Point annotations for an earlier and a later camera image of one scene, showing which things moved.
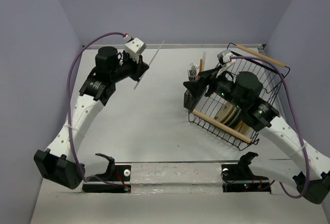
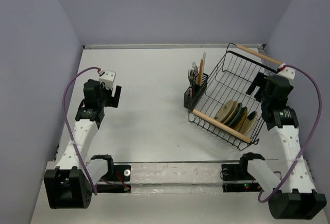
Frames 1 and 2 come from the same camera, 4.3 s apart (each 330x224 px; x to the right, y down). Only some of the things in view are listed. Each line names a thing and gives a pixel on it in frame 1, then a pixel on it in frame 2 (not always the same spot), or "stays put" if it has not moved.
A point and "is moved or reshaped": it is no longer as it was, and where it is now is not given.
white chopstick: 203,59 stays put
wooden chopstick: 200,65 stays put
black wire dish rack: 226,120 stays put
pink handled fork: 193,67 is moved or reshaped
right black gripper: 207,78 → 260,80
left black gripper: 139,68 → 112,101
